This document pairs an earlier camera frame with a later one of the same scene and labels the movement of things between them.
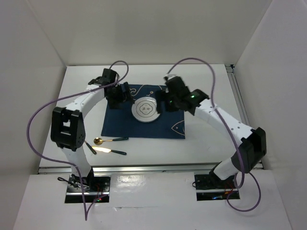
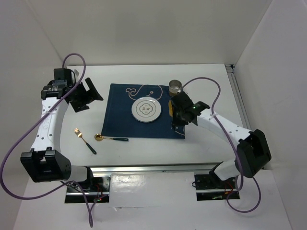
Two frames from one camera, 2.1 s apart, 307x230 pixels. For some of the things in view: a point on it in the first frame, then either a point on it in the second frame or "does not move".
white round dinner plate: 144,109 does not move
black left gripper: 123,96 -> 89,96
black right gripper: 162,95 -> 175,122
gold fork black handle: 93,151 does not move
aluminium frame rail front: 190,167 does not move
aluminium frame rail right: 234,76 does not move
